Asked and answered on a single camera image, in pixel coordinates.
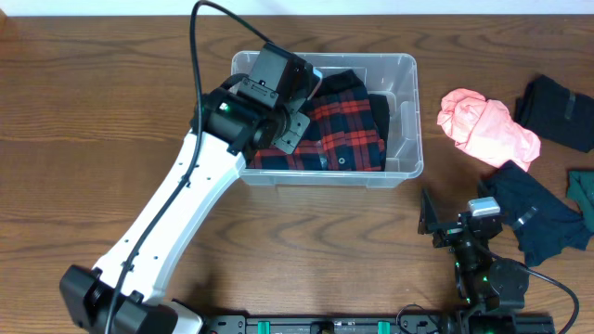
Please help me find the red navy plaid shirt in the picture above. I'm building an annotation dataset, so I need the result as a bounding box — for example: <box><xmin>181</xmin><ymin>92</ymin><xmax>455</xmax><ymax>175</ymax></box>
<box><xmin>249</xmin><ymin>86</ymin><xmax>385</xmax><ymax>172</ymax></box>

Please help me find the black garment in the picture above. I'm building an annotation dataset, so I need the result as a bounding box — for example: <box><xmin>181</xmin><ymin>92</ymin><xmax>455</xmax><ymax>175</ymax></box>
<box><xmin>514</xmin><ymin>75</ymin><xmax>593</xmax><ymax>153</ymax></box>
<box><xmin>315</xmin><ymin>70</ymin><xmax>390</xmax><ymax>141</ymax></box>

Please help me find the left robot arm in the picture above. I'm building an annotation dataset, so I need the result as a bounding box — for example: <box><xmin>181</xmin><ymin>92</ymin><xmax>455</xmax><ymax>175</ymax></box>
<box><xmin>59</xmin><ymin>43</ymin><xmax>322</xmax><ymax>333</ymax></box>

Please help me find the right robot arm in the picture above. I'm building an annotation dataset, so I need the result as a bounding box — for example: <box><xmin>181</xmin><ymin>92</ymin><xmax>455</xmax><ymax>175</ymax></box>
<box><xmin>418</xmin><ymin>190</ymin><xmax>529</xmax><ymax>314</ymax></box>

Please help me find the clear plastic storage container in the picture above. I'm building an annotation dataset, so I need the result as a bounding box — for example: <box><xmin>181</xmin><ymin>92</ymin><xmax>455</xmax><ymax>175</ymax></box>
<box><xmin>240</xmin><ymin>52</ymin><xmax>424</xmax><ymax>188</ymax></box>

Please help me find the dark navy garment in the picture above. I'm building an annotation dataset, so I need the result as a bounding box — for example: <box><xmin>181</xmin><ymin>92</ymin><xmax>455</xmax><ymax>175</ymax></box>
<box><xmin>478</xmin><ymin>161</ymin><xmax>593</xmax><ymax>267</ymax></box>

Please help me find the pink crumpled garment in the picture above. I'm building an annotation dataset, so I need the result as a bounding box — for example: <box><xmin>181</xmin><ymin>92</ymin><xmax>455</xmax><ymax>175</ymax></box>
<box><xmin>436</xmin><ymin>88</ymin><xmax>541</xmax><ymax>171</ymax></box>

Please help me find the dark green garment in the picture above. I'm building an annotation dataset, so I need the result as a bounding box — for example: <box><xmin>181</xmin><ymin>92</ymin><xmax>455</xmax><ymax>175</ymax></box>
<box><xmin>566</xmin><ymin>171</ymin><xmax>594</xmax><ymax>232</ymax></box>

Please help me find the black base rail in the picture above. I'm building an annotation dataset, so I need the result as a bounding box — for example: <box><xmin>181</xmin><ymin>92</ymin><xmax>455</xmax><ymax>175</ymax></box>
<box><xmin>203</xmin><ymin>313</ymin><xmax>557</xmax><ymax>334</ymax></box>

